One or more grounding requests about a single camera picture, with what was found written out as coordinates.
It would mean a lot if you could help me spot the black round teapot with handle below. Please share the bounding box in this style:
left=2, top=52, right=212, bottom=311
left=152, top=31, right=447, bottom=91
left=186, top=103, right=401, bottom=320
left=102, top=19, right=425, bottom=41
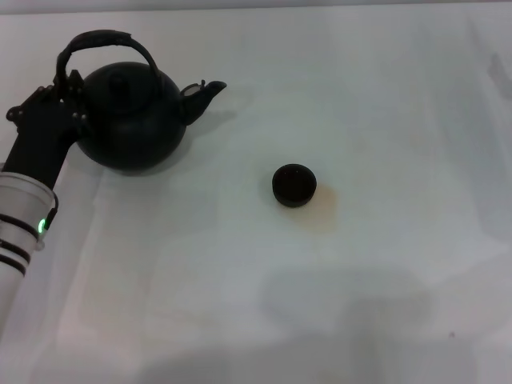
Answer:
left=54, top=30, right=228, bottom=175

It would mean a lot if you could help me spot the black cable with plug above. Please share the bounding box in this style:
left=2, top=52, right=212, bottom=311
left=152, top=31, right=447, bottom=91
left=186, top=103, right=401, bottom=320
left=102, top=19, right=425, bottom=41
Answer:
left=42, top=190, right=62, bottom=235

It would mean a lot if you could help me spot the small dark brown teacup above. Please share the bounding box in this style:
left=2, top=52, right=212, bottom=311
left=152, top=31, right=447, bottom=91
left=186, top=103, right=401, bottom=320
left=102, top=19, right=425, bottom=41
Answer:
left=271, top=162, right=319, bottom=209

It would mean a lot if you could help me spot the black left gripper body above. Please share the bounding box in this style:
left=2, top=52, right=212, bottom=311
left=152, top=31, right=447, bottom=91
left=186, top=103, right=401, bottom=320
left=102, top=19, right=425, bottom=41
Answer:
left=3, top=95, right=90, bottom=190

